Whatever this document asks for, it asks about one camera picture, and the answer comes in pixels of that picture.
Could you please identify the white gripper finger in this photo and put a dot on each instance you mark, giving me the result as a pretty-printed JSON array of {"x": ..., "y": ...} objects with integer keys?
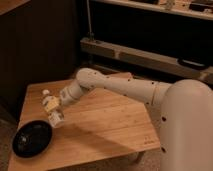
[
  {"x": 59, "y": 108},
  {"x": 55, "y": 99}
]

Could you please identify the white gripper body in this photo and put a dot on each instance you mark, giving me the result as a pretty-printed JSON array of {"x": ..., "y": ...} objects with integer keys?
[{"x": 70, "y": 94}]

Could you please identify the clear plastic bottle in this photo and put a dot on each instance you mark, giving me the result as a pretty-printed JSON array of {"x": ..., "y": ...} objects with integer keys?
[{"x": 56, "y": 118}]

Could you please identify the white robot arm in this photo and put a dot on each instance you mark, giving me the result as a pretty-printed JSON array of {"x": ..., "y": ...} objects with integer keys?
[{"x": 186, "y": 108}]

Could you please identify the black ceramic bowl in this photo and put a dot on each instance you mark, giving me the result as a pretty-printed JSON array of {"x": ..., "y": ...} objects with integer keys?
[{"x": 32, "y": 139}]

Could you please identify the wooden table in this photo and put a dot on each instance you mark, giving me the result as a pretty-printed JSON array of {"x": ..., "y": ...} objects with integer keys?
[{"x": 101, "y": 125}]

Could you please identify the metal pole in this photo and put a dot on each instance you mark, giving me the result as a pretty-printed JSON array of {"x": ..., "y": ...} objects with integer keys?
[{"x": 91, "y": 35}]

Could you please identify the wooden shelf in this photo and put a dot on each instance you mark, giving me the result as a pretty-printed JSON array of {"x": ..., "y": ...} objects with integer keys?
[{"x": 157, "y": 8}]

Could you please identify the grey metal rail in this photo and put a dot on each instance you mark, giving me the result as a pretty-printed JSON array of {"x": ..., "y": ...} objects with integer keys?
[{"x": 145, "y": 59}]

